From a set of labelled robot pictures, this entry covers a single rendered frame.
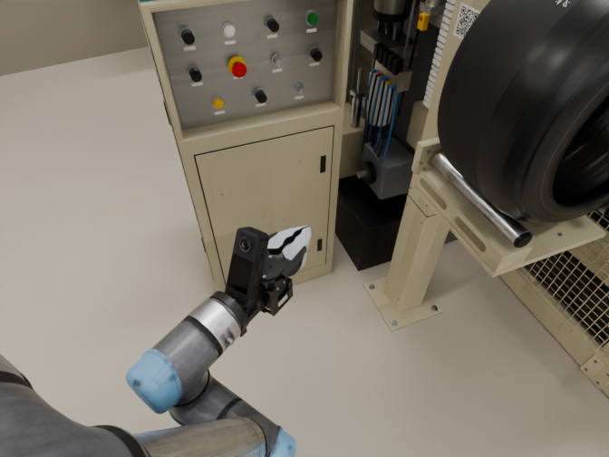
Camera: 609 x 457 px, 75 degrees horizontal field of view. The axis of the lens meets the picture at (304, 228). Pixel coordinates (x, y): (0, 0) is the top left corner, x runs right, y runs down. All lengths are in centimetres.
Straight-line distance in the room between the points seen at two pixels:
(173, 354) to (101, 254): 177
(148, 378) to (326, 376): 122
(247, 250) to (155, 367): 19
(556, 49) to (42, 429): 78
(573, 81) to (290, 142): 85
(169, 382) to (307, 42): 101
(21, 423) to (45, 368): 173
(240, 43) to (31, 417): 107
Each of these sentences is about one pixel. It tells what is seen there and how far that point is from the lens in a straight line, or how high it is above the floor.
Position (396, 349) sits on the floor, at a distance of 181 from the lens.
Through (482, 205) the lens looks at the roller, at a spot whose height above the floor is 91.
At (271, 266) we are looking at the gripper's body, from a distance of 63.
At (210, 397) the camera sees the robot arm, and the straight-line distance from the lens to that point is 64.
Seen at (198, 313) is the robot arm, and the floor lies 109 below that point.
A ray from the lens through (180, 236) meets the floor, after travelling 224.
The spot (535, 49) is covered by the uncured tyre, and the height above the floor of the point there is 131.
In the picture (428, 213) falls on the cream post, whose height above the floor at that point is 63.
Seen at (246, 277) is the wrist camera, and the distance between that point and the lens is 60.
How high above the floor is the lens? 158
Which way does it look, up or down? 46 degrees down
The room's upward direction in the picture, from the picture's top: straight up
